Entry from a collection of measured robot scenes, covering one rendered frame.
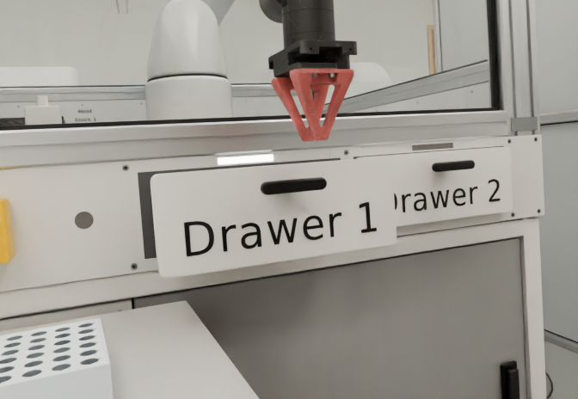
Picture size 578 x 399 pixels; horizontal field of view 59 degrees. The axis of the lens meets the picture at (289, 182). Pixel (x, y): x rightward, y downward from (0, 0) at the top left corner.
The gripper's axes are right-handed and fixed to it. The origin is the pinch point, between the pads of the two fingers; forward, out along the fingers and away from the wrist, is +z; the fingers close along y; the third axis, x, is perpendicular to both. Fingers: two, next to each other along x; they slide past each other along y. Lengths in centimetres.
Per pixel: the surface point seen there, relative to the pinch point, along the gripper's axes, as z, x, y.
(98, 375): 16.7, 24.2, -13.8
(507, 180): 9.1, -41.7, 14.3
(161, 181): 4.1, 16.8, 2.0
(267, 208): 8.1, 5.4, 1.9
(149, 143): -0.1, 16.0, 16.8
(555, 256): 58, -169, 116
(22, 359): 16.2, 29.4, -9.3
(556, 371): 98, -145, 96
